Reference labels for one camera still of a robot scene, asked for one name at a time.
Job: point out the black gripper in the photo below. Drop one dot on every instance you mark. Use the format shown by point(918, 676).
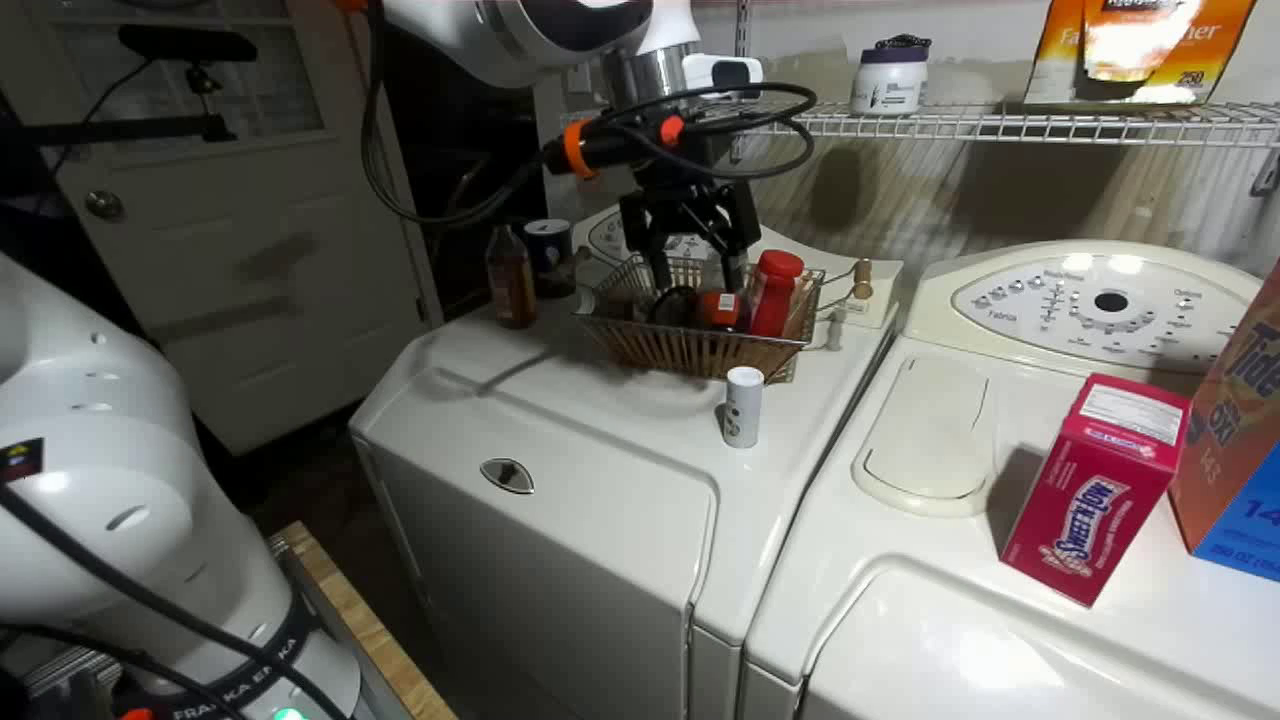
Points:
point(681, 175)

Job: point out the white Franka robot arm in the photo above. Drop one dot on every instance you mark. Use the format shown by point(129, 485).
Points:
point(107, 464)

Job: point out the small red spice jar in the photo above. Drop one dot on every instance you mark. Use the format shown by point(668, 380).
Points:
point(723, 311)

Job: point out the red capped spice bottle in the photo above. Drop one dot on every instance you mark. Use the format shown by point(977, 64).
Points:
point(778, 293)

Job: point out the black jar with white lid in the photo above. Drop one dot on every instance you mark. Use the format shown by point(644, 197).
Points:
point(550, 262)

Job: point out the brown vinegar bottle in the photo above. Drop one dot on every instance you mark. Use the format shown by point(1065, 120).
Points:
point(509, 283)

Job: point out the white jar with dark lid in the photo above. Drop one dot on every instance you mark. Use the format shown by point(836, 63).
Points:
point(891, 81)

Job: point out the white washing machine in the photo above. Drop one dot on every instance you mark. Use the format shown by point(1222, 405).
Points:
point(601, 532)

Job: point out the white panel door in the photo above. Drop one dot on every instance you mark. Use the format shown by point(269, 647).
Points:
point(266, 264)

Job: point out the white dryer machine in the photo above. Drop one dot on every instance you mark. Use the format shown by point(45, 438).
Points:
point(932, 627)

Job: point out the pink cardboard box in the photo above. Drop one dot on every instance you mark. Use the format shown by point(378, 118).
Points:
point(1093, 495)

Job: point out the orange box on shelf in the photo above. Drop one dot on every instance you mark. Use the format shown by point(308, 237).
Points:
point(1141, 45)

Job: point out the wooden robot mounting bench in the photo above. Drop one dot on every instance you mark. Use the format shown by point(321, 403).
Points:
point(361, 627)

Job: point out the orange blue detergent box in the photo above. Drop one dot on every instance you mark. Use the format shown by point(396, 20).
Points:
point(1235, 440)

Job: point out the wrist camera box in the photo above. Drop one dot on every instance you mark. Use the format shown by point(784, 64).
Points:
point(740, 74)

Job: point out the black camera on stand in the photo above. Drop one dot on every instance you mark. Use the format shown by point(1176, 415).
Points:
point(186, 42)

